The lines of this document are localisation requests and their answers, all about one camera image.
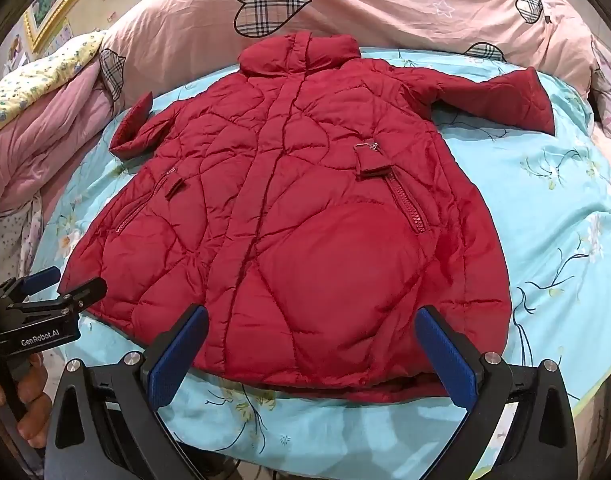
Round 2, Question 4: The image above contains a gold framed picture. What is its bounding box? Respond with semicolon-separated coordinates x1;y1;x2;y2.
22;0;122;54

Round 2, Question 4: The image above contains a plain pink blanket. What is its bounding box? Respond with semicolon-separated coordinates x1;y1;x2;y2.
0;60;117;211

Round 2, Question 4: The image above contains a red quilted coat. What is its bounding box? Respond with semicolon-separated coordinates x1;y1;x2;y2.
58;31;557;404

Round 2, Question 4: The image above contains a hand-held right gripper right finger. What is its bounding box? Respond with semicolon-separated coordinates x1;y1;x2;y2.
414;305;579;480

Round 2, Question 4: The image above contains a pink duvet with plaid hearts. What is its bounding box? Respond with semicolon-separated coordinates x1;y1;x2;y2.
98;0;600;126

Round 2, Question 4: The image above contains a person's left hand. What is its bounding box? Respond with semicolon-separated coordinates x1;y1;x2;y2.
0;352;54;449

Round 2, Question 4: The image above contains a yellow floral quilt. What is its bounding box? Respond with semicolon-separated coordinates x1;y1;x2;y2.
0;30;109;145

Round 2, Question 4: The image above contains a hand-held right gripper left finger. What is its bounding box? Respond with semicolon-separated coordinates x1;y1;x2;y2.
44;304;211;480

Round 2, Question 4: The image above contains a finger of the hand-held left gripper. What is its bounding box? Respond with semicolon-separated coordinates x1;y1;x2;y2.
16;277;108;317
0;266;62;306

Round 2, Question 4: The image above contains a light blue floral bedsheet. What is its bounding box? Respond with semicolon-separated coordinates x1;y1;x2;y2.
28;47;611;480

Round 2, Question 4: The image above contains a pink floral pillow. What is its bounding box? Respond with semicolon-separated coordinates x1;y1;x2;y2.
589;39;611;143

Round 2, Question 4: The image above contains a white patterned cloth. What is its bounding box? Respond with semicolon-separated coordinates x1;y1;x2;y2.
0;195;48;286

